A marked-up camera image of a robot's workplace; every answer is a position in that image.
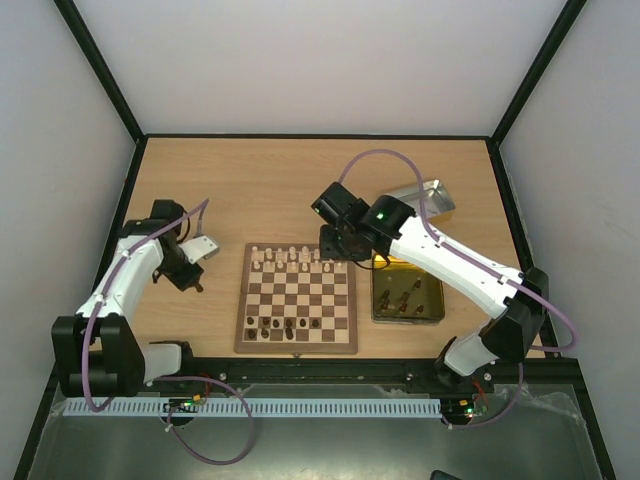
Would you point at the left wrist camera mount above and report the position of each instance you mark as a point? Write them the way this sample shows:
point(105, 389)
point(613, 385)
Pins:
point(199, 248)

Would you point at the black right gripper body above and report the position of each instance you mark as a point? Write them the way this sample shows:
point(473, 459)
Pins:
point(342, 247)

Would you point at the wooden chessboard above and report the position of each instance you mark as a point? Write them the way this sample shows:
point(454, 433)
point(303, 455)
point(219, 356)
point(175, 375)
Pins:
point(291, 281)

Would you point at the silver tin lid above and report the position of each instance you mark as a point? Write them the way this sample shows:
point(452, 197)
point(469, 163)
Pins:
point(439, 204)

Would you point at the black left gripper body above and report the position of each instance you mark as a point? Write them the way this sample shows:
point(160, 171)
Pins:
point(170, 268)

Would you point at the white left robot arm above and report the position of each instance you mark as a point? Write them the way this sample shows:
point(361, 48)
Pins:
point(96, 353)

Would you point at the gold tin tray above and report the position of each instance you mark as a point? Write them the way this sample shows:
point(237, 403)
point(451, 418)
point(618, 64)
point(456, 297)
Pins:
point(402, 293)

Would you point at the white slotted cable duct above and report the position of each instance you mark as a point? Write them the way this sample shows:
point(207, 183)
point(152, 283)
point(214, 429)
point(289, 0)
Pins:
point(277, 408)

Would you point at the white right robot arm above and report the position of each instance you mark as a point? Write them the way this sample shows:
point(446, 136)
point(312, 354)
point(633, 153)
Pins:
point(512, 300)

